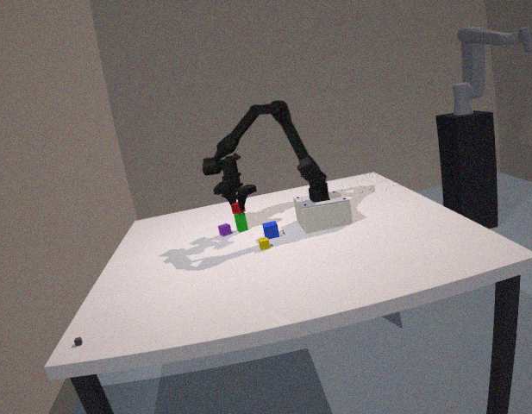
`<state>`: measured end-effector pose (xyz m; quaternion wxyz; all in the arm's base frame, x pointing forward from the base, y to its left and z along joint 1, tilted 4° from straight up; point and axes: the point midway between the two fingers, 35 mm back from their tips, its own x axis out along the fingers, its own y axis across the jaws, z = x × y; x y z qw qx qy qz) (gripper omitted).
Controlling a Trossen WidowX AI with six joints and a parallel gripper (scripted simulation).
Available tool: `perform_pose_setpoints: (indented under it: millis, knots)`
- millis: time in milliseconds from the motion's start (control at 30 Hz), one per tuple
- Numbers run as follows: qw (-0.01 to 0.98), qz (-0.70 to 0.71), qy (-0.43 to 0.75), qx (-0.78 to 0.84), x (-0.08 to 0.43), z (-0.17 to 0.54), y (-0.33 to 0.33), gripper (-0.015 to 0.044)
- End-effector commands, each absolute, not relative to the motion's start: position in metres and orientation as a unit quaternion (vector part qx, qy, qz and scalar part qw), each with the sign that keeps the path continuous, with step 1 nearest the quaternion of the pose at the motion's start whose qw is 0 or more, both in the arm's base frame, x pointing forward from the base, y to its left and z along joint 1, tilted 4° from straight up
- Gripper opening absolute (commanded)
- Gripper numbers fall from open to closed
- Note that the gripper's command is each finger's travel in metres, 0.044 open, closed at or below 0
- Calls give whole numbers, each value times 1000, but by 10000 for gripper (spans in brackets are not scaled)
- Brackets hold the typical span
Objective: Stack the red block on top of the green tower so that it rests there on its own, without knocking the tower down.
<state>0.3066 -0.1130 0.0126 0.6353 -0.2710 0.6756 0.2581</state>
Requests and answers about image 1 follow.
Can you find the red block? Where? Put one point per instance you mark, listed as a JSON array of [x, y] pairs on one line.
[[236, 208]]

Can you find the yellow block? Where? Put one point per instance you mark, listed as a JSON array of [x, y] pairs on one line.
[[264, 243]]

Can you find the purple block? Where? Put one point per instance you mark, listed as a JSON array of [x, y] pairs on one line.
[[224, 229]]

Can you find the blue block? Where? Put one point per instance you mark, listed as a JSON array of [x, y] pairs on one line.
[[271, 230]]

